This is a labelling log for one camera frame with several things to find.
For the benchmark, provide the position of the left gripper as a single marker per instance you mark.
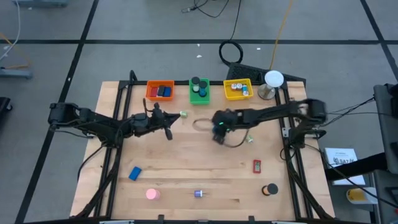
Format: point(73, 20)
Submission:
point(155, 124)

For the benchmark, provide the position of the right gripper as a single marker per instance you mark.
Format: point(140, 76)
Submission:
point(225, 121)

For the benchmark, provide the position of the green USB wall charger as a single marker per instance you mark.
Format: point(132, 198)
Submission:
point(249, 139)
point(183, 114)

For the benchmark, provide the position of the blue small box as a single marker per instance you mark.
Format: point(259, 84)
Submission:
point(168, 91)
point(135, 173)

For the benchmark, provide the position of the red small box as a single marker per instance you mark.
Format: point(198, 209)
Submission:
point(153, 92)

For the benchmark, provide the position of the white sand hourglass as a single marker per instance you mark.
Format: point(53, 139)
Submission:
point(195, 88)

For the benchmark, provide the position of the blue sand hourglass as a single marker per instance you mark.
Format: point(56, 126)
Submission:
point(202, 92)

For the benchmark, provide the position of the white round object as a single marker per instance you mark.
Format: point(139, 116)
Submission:
point(245, 92)
point(239, 86)

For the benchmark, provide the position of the pink USB wall charger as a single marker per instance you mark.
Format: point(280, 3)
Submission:
point(234, 86)

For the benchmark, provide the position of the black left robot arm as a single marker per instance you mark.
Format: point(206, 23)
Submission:
point(93, 121)

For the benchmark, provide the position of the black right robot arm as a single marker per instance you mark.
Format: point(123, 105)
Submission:
point(273, 113)

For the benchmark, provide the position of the orange plastic basket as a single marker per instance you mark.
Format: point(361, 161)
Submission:
point(160, 99)

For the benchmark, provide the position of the green plastic basket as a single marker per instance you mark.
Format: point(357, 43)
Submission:
point(196, 100)

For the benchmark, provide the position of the yellow plastic basket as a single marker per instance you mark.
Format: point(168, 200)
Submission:
point(231, 95)

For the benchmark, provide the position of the red staple box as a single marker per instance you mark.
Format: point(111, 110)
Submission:
point(257, 166)

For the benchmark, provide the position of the black perforated panel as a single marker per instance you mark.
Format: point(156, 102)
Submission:
point(245, 73)

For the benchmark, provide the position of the orange sand hourglass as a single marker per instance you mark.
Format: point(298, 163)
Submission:
point(272, 188)

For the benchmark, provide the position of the pink hourglass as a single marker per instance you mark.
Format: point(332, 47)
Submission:
point(151, 194)

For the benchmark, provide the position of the white mushroom table lamp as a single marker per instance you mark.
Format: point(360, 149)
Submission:
point(273, 78)

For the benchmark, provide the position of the white paper booklet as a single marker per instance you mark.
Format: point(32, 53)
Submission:
point(340, 155)

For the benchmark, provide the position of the black metal beam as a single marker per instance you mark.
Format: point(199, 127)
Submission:
point(345, 172)

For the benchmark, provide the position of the yellow plastic container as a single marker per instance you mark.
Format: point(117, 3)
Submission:
point(356, 195)

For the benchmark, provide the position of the grey floor bar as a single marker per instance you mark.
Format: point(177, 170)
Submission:
point(15, 74)

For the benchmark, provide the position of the grey equipment cabinet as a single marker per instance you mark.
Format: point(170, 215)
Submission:
point(385, 199)
point(384, 130)

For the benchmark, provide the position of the grey floor plate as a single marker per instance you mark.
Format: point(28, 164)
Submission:
point(40, 3)

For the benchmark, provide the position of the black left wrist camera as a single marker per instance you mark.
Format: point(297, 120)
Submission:
point(140, 118)

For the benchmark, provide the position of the black metal table frame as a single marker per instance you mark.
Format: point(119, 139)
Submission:
point(182, 82)

